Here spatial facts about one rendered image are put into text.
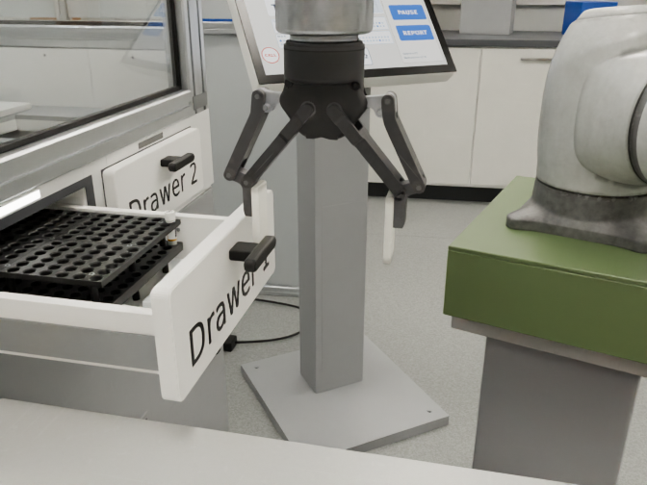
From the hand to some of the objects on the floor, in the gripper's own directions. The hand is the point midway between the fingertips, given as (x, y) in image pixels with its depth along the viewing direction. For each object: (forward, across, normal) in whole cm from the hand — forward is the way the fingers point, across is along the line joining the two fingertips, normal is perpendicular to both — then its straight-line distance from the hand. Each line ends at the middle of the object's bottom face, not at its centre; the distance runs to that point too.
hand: (323, 242), depth 66 cm
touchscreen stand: (+91, +17, -98) cm, 135 cm away
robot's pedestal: (+91, -31, -28) cm, 100 cm away
